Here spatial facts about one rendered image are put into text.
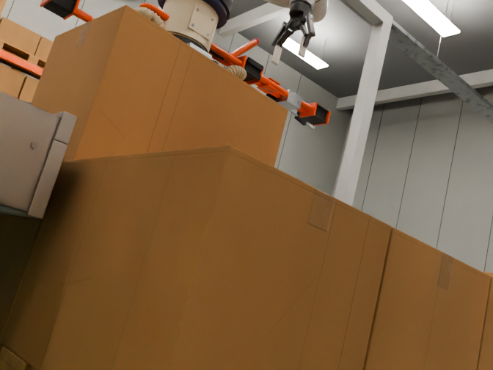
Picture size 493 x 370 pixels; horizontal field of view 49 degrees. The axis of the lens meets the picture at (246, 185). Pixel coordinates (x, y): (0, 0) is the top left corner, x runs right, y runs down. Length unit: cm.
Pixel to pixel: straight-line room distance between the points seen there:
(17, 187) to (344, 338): 64
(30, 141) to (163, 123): 40
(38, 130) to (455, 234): 1118
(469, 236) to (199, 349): 1114
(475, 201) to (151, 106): 1087
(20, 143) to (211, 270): 50
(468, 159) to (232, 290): 1173
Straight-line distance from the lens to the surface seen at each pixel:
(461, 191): 1220
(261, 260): 78
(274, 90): 187
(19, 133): 108
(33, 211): 108
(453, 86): 955
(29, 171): 108
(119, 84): 132
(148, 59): 137
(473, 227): 1180
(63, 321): 101
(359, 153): 480
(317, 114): 200
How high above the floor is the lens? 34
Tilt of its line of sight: 12 degrees up
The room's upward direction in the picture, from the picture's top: 15 degrees clockwise
